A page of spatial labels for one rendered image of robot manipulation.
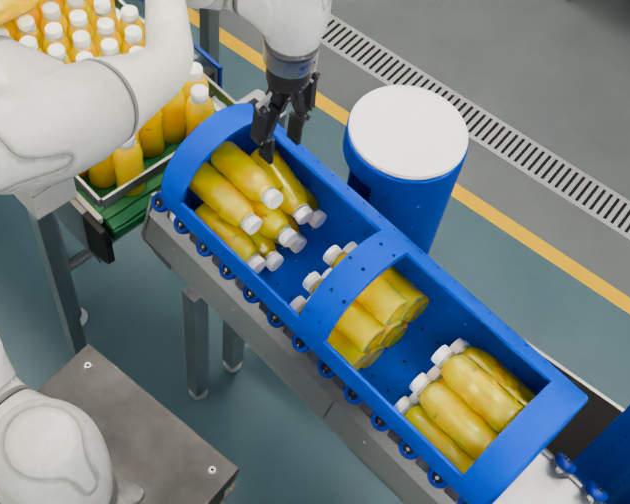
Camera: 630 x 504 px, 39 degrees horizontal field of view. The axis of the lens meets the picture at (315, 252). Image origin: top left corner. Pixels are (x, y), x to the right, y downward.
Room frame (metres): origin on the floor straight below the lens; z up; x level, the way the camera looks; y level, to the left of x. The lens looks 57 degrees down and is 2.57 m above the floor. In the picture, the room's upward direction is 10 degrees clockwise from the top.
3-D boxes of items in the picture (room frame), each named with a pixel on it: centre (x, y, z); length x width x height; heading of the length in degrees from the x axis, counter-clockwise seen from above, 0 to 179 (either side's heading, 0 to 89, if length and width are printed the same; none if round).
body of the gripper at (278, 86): (1.03, 0.10, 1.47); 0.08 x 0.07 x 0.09; 143
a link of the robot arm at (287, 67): (1.03, 0.10, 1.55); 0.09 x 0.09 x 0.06
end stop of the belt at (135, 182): (1.22, 0.35, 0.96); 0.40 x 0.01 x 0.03; 143
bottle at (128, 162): (1.16, 0.44, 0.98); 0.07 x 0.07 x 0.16
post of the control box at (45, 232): (1.06, 0.63, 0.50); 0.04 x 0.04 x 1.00; 53
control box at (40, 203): (1.06, 0.63, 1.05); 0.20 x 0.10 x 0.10; 53
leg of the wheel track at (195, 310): (1.07, 0.28, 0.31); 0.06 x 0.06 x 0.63; 53
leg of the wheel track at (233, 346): (1.19, 0.19, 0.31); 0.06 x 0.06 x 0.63; 53
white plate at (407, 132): (1.36, -0.16, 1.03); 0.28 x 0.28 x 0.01
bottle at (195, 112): (1.33, 0.32, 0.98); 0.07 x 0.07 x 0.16
